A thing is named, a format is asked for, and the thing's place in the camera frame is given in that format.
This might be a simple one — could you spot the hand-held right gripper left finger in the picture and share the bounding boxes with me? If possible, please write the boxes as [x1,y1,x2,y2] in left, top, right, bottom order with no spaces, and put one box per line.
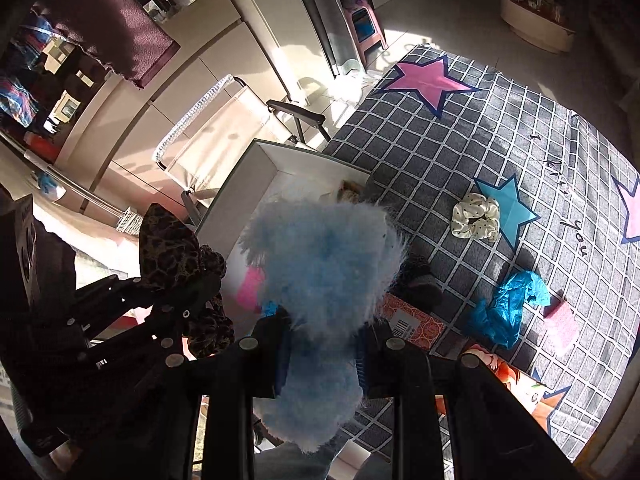
[200,310,293,480]

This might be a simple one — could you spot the light blue fluffy toy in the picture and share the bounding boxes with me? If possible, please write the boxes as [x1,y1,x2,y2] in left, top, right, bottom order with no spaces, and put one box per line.
[240,199,409,456]

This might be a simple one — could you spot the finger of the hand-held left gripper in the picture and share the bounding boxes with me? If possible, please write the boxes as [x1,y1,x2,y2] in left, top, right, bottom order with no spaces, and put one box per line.
[65,272,223,331]
[75,310,211,376]

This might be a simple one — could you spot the pink plastic stool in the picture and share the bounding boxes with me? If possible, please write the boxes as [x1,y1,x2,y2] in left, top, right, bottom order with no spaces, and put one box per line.
[342,2,389,68]

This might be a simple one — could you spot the leopard print scrunchie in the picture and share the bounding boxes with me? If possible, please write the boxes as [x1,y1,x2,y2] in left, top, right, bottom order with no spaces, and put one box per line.
[137,203,236,358]

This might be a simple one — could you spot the white storage box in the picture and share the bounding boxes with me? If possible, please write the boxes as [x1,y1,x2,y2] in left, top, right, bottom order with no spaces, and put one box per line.
[195,139,373,321]

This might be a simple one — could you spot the pink sponge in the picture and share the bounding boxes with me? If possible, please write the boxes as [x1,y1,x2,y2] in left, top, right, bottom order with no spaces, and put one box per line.
[542,300,581,357]

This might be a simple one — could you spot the maroon towel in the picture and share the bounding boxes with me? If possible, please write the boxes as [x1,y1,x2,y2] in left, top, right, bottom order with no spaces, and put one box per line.
[47,0,182,90]

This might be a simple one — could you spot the person's legs in jeans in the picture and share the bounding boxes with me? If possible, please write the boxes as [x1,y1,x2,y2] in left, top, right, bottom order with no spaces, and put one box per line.
[255,430,371,480]

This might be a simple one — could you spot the white polka dot scrunchie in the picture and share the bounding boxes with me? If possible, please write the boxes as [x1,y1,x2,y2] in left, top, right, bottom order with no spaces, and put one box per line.
[451,192,502,242]

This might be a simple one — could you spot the teal blue cloth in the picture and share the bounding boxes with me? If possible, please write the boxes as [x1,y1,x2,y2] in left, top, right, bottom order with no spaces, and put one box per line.
[467,270,551,351]

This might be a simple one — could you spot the grey curtain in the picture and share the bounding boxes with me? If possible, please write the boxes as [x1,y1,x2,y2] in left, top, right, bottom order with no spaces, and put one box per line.
[285,0,367,79]

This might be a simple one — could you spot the beige cabinet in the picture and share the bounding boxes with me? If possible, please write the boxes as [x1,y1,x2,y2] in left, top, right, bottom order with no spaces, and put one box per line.
[55,0,321,211]

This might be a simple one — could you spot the white perforated basket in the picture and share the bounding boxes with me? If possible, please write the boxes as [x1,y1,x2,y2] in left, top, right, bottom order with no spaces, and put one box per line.
[116,207,143,236]

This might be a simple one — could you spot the orange flower tissue pack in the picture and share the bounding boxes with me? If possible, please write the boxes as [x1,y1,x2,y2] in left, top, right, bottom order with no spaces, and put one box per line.
[435,345,551,418]

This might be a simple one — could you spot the cream oval tub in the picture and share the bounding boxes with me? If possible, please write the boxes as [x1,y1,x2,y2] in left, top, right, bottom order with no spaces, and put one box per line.
[500,0,577,54]

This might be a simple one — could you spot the pink fluffy sock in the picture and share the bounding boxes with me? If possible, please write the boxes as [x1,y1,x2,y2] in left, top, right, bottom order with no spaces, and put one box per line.
[236,265,267,309]

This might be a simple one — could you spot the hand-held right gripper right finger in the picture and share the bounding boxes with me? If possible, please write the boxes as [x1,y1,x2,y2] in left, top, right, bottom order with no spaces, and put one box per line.
[355,322,581,480]

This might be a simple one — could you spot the beige folding chair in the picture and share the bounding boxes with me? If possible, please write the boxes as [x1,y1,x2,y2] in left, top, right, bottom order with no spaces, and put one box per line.
[155,74,332,226]

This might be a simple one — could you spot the grey checked star tablecloth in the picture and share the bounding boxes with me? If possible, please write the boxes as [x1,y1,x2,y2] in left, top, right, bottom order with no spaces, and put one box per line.
[320,42,640,463]

